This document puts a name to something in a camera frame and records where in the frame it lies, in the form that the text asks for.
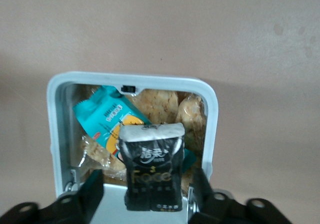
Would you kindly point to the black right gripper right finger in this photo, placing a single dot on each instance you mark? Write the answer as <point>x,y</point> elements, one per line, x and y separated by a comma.
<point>205,196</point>

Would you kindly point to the black tissue packet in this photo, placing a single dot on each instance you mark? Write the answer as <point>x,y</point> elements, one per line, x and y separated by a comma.
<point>152,171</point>

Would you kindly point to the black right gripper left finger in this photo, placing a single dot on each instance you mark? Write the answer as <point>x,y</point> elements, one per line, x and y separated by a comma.
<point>87,199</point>

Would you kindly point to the teal snack wrapper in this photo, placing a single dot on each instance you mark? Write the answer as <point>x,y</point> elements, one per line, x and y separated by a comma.
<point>100,114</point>

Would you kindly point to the white plastic desktop trash bin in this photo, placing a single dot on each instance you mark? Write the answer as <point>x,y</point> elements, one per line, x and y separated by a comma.
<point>100,78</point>

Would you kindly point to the clear wrapped rice cracker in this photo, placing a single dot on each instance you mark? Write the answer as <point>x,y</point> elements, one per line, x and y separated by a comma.
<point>97,154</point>
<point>157,106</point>
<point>192,119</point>

